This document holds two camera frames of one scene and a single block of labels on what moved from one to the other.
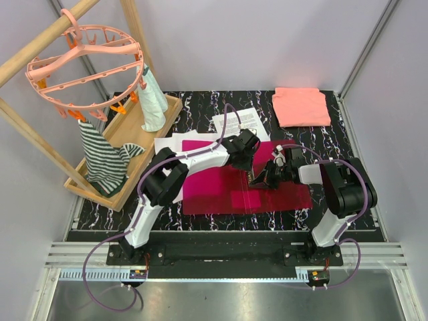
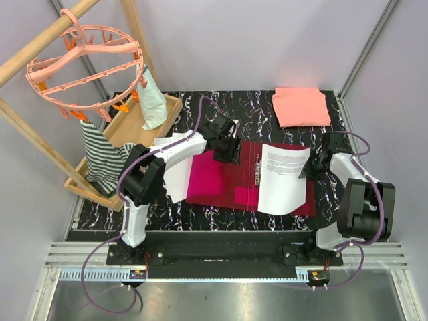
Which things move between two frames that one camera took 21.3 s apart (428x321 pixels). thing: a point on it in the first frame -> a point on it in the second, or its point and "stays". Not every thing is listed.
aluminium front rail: [88, 261] stays
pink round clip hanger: [94, 68] stays
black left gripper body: [245, 162] -> [228, 150]
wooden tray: [128, 129] stays
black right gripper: [266, 176] -> [307, 172]
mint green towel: [153, 103] stays
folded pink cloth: [301, 107] stays
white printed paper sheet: [249, 119] -> [281, 189]
